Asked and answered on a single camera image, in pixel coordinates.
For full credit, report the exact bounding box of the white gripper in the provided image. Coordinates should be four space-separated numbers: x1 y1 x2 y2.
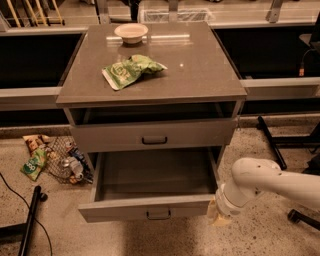
207 182 249 227

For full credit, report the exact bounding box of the grey drawer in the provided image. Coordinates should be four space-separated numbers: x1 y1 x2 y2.
79 148 217 222
71 119 236 153

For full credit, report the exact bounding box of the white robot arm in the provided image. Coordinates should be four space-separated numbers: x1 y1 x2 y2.
207 158 320 226

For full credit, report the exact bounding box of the grey top drawer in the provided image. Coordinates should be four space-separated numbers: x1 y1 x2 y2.
71 119 236 153

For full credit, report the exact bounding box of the grey drawer cabinet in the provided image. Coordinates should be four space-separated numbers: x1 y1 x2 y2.
57 22 246 167

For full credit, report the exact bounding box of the black chair caster leg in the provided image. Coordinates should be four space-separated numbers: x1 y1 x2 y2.
287 209 320 230

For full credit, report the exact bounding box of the black stand leg right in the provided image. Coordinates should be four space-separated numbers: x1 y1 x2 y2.
257 116 320 170

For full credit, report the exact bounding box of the black stand leg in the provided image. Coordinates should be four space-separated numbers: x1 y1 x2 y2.
257 116 320 170
0 186 44 256

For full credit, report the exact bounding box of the plastic bottle in basket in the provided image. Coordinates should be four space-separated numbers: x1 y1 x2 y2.
61 157 84 181

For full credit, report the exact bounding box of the green chip bag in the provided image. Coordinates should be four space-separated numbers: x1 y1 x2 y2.
102 54 167 91

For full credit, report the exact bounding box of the green snack bag on floor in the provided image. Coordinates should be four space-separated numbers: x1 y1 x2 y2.
20 149 47 181

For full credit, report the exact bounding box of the brown snack bag on floor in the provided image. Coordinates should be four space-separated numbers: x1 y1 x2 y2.
23 134 52 154

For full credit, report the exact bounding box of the black stand leg left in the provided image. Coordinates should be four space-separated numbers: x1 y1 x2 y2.
0 186 44 256

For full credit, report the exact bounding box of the white bowl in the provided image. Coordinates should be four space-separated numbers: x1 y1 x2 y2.
114 23 148 44

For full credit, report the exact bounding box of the clear plastic bin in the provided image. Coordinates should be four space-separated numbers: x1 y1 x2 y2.
138 8 215 23

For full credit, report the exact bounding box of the wire mesh basket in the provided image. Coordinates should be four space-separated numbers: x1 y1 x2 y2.
45 136 93 184

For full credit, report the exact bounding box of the orange tipped cable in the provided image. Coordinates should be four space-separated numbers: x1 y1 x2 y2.
298 48 318 78

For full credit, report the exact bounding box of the black cable on floor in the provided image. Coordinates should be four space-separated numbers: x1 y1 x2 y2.
0 171 54 256

